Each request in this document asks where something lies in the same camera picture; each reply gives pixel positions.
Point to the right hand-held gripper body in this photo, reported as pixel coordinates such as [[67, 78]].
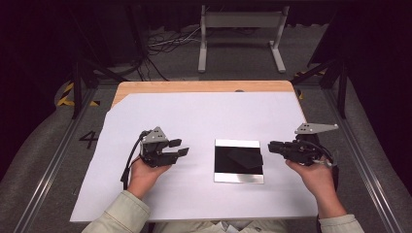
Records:
[[304, 152]]

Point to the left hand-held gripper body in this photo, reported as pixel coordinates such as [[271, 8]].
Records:
[[155, 152]]

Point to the person's left hand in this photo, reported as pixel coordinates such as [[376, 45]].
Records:
[[144, 178]]

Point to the person's right hand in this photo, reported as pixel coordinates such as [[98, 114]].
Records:
[[315, 179]]

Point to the white paper sheet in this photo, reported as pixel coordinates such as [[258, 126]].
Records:
[[194, 116]]

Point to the yellow black hazard tape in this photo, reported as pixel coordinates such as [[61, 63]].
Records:
[[300, 94], [66, 93]]

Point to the wooden table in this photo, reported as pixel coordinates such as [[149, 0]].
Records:
[[194, 86]]

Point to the black metal stand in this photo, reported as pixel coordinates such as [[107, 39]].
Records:
[[341, 87], [77, 87]]

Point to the person's torso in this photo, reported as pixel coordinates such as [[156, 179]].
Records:
[[220, 227]]

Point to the white metal stand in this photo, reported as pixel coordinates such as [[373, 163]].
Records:
[[241, 20]]

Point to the aluminium floor rail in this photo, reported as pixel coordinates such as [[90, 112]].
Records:
[[48, 168], [362, 168]]

